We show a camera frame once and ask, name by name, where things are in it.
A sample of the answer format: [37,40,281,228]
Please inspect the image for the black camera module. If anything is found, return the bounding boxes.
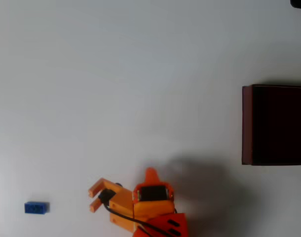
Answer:
[98,188,116,206]

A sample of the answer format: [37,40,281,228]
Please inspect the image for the black cable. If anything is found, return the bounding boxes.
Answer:
[103,202,170,237]

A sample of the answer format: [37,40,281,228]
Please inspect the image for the dark red box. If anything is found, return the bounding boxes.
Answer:
[241,84,301,166]

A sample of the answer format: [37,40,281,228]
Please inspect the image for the blue lego brick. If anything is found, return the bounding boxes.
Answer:
[24,201,50,215]

